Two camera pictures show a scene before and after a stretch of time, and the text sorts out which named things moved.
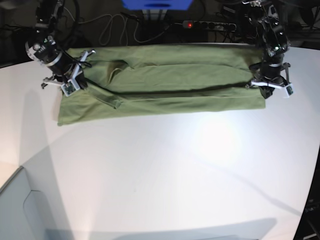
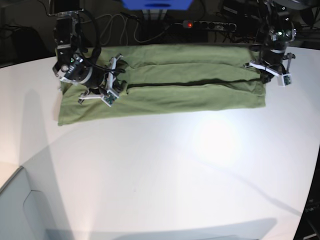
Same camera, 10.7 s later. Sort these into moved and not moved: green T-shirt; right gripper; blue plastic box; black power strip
Moved: right gripper
Not moved: blue plastic box; green T-shirt; black power strip
